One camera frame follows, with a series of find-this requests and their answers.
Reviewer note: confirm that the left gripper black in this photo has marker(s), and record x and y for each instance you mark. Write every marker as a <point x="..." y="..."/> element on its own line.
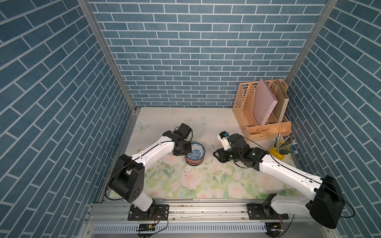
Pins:
<point x="188" y="150"/>

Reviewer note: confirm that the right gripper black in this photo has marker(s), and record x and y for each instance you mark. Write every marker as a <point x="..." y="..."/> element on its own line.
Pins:
<point x="221" y="155"/>

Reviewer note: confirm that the blue floral bowl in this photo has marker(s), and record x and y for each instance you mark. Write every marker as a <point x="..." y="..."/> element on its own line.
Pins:
<point x="197" y="150"/>

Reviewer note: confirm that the red pattern bowl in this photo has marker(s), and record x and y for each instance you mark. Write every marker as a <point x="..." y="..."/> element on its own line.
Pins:
<point x="194" y="162"/>

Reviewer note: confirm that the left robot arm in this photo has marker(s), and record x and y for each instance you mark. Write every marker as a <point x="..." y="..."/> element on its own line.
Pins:
<point x="127" y="179"/>

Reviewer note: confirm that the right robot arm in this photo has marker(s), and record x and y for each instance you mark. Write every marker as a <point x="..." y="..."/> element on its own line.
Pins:
<point x="321" y="198"/>

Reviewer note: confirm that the yellow pencil cup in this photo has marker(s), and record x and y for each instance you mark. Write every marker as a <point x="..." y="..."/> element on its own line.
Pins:
<point x="276" y="154"/>

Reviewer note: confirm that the peach file organizer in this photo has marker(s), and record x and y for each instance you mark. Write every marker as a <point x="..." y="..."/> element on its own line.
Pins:
<point x="242" y="110"/>

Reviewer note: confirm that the floral table mat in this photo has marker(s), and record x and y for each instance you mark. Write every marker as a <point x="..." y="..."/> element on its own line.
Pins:
<point x="172" y="177"/>

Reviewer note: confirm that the pink folder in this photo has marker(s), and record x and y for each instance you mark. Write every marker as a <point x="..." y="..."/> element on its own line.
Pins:
<point x="264" y="103"/>

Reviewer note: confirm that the beige folder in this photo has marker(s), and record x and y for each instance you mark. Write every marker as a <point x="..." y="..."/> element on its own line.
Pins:
<point x="282" y="100"/>

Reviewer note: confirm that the right controller box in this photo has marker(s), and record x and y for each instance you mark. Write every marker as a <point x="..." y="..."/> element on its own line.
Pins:
<point x="273" y="230"/>

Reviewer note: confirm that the green circuit board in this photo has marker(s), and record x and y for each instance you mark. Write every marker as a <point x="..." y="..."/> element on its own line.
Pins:
<point x="146" y="228"/>

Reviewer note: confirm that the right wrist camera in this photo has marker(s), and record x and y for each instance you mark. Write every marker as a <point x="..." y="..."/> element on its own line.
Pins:
<point x="223" y="138"/>

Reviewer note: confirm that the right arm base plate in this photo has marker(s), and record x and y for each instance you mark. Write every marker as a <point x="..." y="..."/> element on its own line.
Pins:
<point x="258" y="211"/>

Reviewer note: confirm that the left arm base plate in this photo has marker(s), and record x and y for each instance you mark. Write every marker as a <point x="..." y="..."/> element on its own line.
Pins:
<point x="154" y="213"/>

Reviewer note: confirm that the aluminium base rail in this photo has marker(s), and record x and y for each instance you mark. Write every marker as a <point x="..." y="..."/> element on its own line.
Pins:
<point x="195" y="218"/>

